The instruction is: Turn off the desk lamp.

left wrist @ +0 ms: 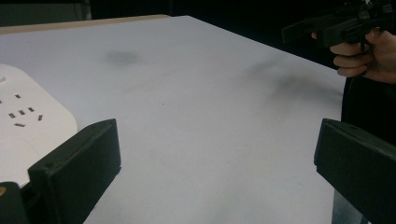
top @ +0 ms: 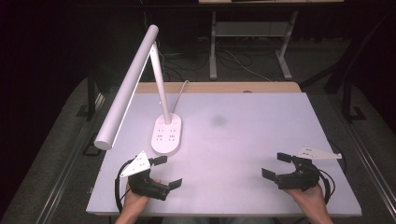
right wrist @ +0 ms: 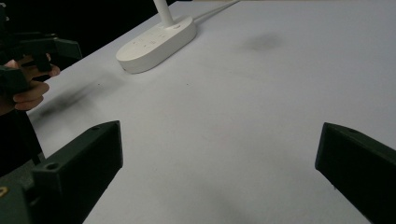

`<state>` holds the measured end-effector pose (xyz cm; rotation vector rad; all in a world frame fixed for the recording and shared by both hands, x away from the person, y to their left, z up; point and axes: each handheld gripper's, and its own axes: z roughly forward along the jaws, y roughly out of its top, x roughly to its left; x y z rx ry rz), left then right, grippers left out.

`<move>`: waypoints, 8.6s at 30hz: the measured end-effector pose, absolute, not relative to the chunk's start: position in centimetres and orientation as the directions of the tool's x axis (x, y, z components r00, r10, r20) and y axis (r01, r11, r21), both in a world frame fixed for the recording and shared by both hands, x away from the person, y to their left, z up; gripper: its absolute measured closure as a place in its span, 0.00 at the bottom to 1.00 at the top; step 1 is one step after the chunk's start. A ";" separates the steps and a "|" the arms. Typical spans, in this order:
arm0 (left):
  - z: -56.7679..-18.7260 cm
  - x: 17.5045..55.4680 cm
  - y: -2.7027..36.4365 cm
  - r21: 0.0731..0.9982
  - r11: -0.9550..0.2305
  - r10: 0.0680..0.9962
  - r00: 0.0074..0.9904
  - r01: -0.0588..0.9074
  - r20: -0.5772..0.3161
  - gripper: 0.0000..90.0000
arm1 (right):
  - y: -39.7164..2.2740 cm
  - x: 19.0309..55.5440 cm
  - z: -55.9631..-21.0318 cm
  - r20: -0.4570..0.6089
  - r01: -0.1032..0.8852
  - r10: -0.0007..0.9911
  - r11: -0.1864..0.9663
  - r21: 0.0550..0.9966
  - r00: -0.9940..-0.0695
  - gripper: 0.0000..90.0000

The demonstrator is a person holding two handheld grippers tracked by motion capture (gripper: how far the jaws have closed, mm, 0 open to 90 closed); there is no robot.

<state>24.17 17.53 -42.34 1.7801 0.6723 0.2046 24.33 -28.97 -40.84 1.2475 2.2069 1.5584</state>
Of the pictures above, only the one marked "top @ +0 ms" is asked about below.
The person's right hand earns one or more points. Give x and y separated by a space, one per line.
309 197

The white desk lamp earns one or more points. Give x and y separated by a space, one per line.
124 93

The person's left hand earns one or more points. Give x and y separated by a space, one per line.
134 202

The black metal stand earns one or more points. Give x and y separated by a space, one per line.
348 71
91 93

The grey metal desk frame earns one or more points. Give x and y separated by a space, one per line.
249 29

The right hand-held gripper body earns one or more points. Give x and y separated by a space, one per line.
300 179

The white table cover board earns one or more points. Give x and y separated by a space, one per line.
236 149

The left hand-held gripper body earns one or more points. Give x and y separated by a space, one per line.
146 186

